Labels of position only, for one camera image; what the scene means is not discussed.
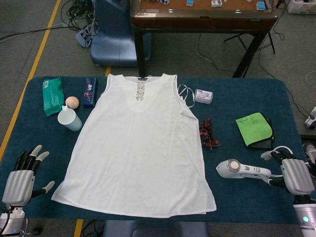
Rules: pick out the clear purple soap box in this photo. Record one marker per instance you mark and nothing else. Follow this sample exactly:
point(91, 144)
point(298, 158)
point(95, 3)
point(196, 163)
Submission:
point(203, 96)

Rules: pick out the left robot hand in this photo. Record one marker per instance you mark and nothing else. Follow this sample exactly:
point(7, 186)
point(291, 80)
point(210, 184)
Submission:
point(21, 182)

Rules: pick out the grey blue power strip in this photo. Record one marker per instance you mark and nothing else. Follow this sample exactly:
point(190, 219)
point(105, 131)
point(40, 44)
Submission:
point(81, 37)

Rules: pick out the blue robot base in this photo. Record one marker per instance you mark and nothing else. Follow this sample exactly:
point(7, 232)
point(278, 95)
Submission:
point(111, 37)

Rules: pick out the green wet wipes pack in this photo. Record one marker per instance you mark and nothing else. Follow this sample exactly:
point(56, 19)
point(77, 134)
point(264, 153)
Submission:
point(51, 98)

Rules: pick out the brown mahjong table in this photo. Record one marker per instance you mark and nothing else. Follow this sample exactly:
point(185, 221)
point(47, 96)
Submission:
point(197, 22)

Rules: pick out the grey white sneaker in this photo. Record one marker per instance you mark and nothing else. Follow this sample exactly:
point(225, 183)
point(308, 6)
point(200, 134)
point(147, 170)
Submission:
point(310, 120)

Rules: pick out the white sleeveless shirt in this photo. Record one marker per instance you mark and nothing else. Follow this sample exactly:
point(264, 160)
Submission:
point(138, 148)

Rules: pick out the light blue plastic cup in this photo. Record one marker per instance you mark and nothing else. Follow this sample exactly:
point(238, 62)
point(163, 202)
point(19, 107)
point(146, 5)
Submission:
point(72, 124)

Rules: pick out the dark blue robot chassis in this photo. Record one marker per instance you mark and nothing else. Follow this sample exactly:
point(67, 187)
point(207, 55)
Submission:
point(153, 229)

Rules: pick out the red artificial grape bunch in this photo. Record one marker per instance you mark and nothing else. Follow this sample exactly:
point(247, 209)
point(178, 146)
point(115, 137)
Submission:
point(206, 128)

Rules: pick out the white plastic basket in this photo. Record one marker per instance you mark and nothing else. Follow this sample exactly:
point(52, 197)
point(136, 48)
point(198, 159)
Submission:
point(300, 6)

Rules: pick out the peach coloured ball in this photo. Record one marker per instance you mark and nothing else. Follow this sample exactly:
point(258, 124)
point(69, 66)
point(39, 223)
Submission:
point(72, 102)

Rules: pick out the white faced mahjong tile pair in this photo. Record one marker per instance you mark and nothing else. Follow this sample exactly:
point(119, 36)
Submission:
point(216, 3)

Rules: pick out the black white sneaker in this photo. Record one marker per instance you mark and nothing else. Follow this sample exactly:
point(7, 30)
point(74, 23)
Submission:
point(310, 154)

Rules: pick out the green black folded cloth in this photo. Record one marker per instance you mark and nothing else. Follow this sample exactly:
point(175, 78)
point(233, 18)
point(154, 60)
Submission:
point(251, 128)

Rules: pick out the dark blue toothpaste box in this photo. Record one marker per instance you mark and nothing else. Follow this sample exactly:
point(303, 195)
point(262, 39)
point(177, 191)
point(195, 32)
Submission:
point(90, 92)

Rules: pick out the blue white snake cube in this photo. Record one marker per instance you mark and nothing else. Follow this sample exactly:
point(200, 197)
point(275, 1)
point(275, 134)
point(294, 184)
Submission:
point(159, 1)

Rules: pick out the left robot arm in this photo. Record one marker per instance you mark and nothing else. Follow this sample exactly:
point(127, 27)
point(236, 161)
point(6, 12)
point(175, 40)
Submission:
point(12, 222)

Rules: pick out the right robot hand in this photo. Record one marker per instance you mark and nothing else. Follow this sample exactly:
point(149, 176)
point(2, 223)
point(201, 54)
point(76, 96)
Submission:
point(297, 175)

